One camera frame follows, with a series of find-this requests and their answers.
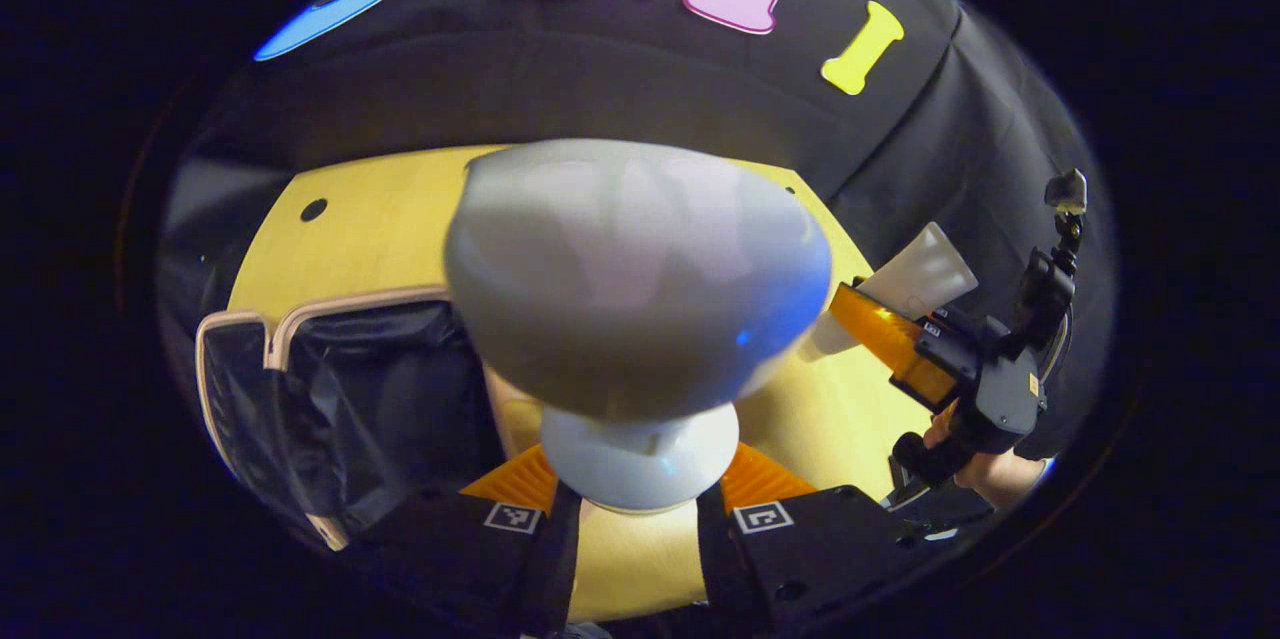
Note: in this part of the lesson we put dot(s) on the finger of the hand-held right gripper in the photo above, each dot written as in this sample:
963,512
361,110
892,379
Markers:
880,334

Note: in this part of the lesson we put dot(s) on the pink suitcase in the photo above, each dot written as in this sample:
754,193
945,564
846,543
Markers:
380,399

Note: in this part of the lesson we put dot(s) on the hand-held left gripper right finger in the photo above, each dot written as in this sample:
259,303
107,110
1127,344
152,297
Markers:
712,559

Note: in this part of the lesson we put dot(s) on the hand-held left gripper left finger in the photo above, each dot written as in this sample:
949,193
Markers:
555,559

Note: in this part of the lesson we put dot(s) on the black backdrop cloth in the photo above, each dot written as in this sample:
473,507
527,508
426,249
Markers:
500,89

